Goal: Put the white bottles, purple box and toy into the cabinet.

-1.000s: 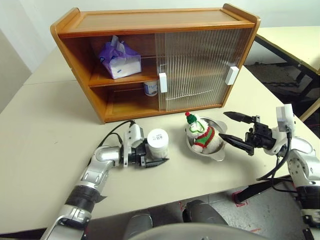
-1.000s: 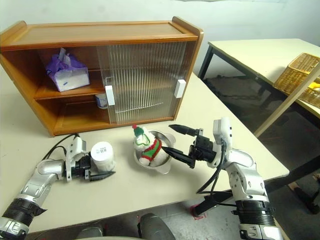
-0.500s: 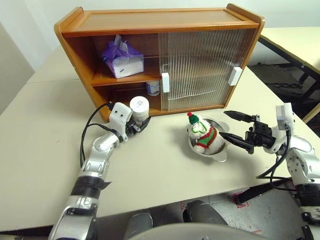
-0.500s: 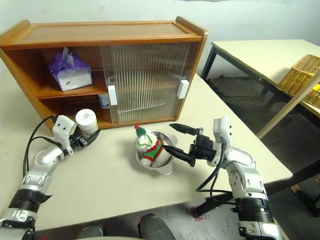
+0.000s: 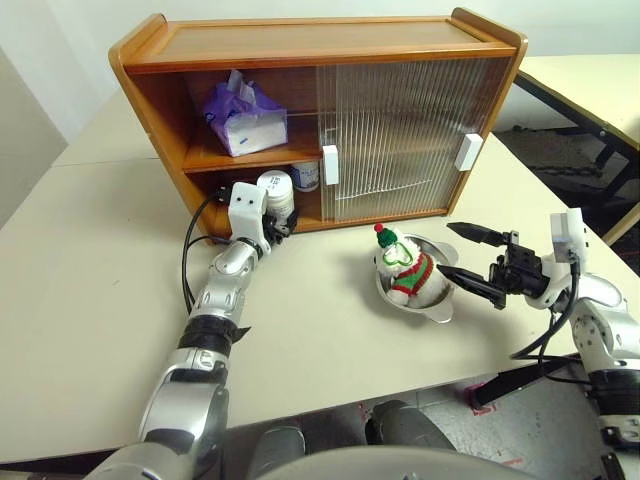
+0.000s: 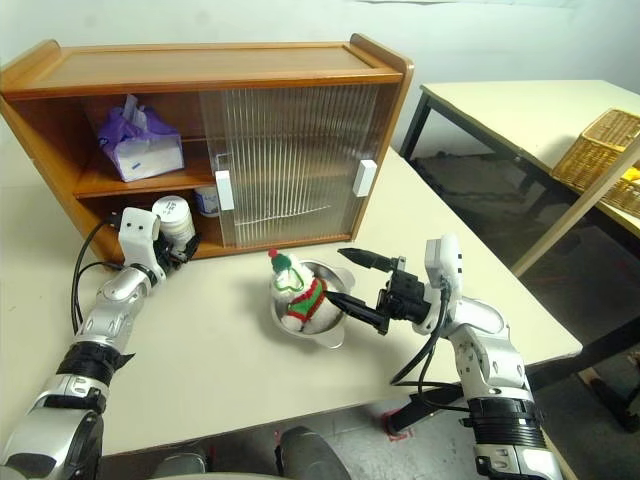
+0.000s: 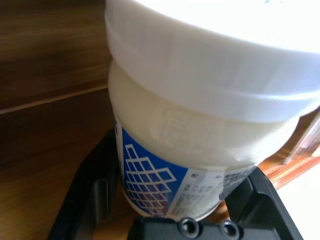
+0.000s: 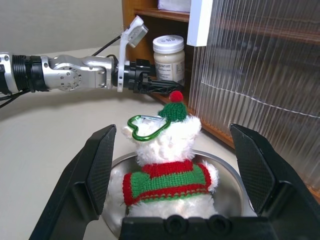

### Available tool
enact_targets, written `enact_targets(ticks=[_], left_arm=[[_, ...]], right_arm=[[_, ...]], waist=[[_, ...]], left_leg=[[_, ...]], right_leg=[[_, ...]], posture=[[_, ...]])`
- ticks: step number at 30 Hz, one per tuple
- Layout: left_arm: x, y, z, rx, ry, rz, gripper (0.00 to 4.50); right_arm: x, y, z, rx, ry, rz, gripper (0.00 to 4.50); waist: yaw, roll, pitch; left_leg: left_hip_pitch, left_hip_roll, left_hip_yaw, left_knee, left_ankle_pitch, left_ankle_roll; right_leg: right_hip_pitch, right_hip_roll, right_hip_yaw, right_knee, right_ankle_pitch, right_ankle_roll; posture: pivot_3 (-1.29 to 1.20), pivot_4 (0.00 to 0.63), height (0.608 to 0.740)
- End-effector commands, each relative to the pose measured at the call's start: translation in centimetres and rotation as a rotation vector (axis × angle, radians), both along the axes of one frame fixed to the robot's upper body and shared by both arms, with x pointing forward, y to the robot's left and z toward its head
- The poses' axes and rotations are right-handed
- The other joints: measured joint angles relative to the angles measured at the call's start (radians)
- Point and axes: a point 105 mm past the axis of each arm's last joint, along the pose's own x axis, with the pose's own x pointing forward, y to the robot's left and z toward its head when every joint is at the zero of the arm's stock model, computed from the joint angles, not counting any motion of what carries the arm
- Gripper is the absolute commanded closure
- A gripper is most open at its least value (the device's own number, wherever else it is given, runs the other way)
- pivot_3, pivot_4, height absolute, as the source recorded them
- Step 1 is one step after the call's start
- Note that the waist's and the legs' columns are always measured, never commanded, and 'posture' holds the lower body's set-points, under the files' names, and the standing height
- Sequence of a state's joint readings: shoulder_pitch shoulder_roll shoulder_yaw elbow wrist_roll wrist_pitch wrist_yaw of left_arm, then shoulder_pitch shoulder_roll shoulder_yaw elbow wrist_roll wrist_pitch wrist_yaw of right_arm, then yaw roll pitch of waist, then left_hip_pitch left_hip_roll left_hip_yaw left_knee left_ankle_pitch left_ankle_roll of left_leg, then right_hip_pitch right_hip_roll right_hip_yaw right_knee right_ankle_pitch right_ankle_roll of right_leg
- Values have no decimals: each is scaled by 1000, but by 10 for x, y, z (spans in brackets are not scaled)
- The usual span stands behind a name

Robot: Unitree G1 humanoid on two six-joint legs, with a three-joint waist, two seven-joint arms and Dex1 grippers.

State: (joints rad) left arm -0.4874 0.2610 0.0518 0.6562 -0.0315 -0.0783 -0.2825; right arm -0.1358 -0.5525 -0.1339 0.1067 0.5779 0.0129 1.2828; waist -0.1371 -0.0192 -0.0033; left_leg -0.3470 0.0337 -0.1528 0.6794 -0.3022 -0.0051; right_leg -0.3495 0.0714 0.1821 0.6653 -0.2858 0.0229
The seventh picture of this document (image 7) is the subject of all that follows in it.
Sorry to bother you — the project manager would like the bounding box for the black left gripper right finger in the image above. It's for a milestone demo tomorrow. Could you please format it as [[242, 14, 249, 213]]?
[[219, 166, 305, 240]]

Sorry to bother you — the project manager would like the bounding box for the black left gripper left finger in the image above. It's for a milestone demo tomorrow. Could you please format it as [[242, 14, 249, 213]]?
[[47, 129, 136, 240]]

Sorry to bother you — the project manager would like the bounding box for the white jar with blue label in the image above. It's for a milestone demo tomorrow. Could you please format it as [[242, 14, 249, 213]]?
[[103, 0, 320, 223]]

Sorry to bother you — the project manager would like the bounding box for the wooden cabinet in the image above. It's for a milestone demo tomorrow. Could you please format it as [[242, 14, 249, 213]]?
[[0, 0, 320, 240]]

